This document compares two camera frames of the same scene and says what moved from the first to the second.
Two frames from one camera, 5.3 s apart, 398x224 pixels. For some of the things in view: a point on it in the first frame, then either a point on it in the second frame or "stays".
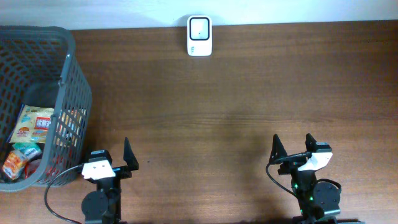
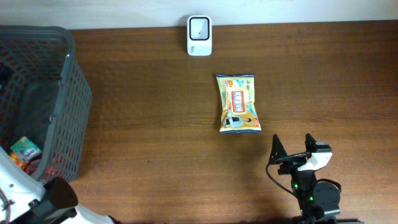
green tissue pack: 28,150 stays
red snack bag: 30,167 stays
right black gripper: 281,152 stays
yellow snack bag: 32,124 → 239,109
